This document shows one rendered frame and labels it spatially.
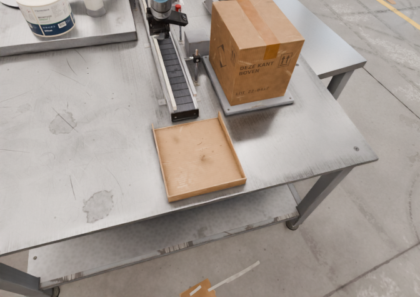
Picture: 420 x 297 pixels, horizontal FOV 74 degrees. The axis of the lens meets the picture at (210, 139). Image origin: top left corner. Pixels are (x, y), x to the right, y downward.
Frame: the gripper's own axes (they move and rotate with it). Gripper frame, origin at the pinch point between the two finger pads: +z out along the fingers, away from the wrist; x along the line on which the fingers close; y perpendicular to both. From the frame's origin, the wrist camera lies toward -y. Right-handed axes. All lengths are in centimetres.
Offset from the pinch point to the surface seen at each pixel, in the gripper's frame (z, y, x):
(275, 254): 40, -41, 118
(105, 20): 18.3, 24.9, -20.1
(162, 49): 4.4, 1.8, 3.9
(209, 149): -19, -5, 53
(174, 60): 0.0, -1.8, 11.6
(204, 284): 36, 3, 121
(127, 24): 15.6, 15.0, -15.5
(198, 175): -24, 2, 61
